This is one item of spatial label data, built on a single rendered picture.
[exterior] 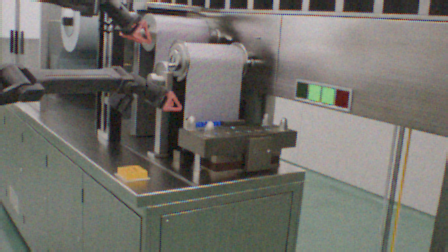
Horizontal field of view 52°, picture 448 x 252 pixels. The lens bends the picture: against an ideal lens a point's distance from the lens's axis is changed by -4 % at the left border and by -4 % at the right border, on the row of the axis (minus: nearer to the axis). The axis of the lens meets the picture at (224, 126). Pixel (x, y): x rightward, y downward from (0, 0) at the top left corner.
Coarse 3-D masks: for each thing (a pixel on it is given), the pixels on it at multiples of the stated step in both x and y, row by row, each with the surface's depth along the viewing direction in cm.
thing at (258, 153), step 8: (248, 144) 158; (256, 144) 159; (264, 144) 161; (248, 152) 158; (256, 152) 160; (264, 152) 162; (248, 160) 158; (256, 160) 160; (264, 160) 162; (248, 168) 159; (256, 168) 161; (264, 168) 163
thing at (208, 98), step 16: (192, 80) 165; (208, 80) 169; (224, 80) 173; (240, 80) 177; (192, 96) 166; (208, 96) 170; (224, 96) 174; (192, 112) 167; (208, 112) 171; (224, 112) 176
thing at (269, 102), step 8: (264, 96) 205; (272, 96) 206; (264, 104) 205; (272, 104) 207; (264, 112) 206; (272, 112) 208; (272, 120) 209; (440, 192) 141; (440, 200) 141; (440, 208) 141; (440, 216) 141; (440, 224) 141; (432, 232) 144; (440, 232) 141; (432, 240) 143; (440, 240) 141; (432, 248) 143; (440, 248) 141
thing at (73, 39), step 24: (0, 0) 314; (24, 0) 258; (0, 24) 317; (24, 24) 260; (72, 24) 238; (96, 24) 245; (0, 48) 320; (24, 48) 262; (72, 48) 241; (96, 48) 248; (48, 96) 238; (72, 96) 246
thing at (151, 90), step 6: (150, 84) 153; (144, 90) 151; (150, 90) 152; (156, 90) 154; (162, 90) 153; (144, 96) 153; (150, 96) 153; (156, 96) 154; (162, 96) 153; (150, 102) 156; (156, 102) 153
